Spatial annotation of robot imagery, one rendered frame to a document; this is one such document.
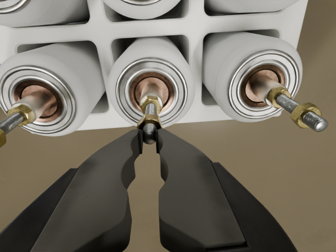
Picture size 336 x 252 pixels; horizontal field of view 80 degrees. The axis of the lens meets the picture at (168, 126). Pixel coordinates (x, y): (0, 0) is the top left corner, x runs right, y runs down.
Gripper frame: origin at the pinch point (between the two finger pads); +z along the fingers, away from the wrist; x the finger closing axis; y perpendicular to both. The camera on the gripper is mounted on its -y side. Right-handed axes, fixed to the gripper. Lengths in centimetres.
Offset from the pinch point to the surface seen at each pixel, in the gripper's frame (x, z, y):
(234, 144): 21.2, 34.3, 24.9
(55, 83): -9.5, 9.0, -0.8
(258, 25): 13.4, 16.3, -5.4
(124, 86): -2.8, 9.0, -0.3
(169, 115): 1.8, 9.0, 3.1
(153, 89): 0.2, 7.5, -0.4
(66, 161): -25, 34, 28
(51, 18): -10.0, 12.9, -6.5
